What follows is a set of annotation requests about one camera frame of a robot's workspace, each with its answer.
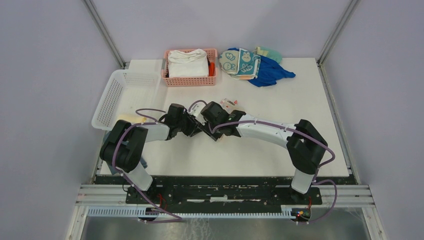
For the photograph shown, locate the white plastic basket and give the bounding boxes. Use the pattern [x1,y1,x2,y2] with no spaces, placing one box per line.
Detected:
[91,69,168,131]

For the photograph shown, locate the pink plastic basket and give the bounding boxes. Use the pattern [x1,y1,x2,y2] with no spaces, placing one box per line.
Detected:
[161,48,218,87]

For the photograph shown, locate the rabbit print towel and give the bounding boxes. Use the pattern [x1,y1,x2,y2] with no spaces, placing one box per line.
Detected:
[220,98,239,114]

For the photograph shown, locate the yellow duck towel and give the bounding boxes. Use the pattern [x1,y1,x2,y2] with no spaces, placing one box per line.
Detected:
[116,114,147,124]

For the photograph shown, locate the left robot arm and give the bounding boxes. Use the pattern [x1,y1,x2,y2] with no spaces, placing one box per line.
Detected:
[99,103,204,204]

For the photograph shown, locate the aluminium frame rails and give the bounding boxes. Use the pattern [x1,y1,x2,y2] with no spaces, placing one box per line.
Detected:
[66,183,388,240]

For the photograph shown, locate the white folded towel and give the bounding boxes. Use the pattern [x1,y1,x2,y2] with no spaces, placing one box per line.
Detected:
[167,48,209,78]

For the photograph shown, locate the blue bunny pattern towel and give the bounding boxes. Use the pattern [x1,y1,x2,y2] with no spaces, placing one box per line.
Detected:
[218,48,261,80]

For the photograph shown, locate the orange towel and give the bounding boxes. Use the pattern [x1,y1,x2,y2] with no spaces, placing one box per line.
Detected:
[208,61,215,77]

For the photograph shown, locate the teal green towel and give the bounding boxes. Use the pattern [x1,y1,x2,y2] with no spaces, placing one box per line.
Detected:
[253,46,283,64]

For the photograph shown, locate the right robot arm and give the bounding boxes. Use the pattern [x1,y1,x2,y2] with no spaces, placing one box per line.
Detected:
[188,100,332,204]

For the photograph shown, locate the white cable duct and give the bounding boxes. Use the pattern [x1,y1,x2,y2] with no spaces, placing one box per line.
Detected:
[87,206,295,220]

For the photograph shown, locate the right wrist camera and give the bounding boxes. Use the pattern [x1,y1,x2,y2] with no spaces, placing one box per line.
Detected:
[188,102,206,126]

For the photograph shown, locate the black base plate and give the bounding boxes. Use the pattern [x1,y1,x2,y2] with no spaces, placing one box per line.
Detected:
[94,175,357,216]

